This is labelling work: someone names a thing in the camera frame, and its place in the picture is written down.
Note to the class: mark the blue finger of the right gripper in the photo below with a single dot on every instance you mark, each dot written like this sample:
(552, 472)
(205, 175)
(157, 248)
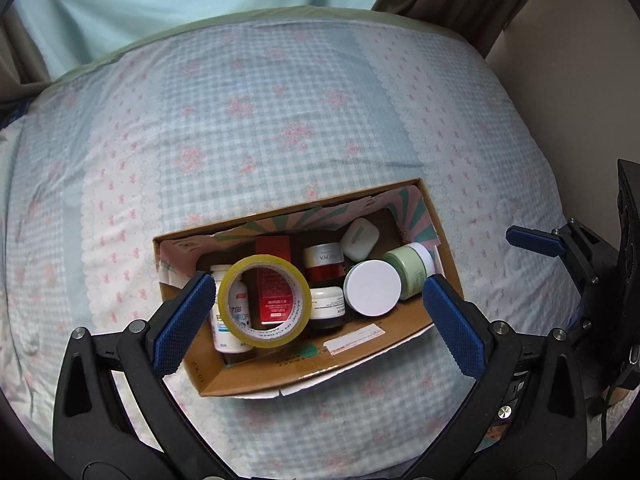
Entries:
(536, 241)

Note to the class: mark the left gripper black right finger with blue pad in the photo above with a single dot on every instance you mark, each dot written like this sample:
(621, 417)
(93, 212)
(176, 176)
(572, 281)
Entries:
(524, 417)

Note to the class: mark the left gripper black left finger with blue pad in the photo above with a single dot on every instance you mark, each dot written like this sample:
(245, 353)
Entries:
(114, 416)

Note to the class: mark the green jar white lid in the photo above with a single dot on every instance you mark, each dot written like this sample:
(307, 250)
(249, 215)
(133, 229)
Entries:
(414, 265)

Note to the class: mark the white earbuds case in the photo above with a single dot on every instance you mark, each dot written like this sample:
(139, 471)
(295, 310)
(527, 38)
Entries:
(359, 240)

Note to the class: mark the yellow tape roll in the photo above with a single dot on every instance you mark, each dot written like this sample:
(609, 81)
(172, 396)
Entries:
(288, 330)

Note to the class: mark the dark red jar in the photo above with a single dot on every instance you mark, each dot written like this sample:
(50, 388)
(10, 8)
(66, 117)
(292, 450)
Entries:
(324, 263)

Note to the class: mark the large white lid jar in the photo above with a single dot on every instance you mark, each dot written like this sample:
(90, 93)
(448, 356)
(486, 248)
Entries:
(372, 288)

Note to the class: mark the white supplement bottle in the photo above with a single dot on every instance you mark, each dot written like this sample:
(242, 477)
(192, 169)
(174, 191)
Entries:
(224, 341)

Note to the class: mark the small white cream jar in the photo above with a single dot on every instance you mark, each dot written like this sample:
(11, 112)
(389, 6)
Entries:
(328, 308)

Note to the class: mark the red carton box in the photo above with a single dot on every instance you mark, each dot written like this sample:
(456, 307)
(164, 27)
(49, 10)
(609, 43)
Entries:
(274, 293)

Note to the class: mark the open cardboard box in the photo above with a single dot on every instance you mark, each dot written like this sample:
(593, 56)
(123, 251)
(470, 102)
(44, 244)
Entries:
(404, 213)

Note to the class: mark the blue checked floral bedsheet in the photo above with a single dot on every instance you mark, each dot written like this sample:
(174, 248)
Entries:
(243, 116)

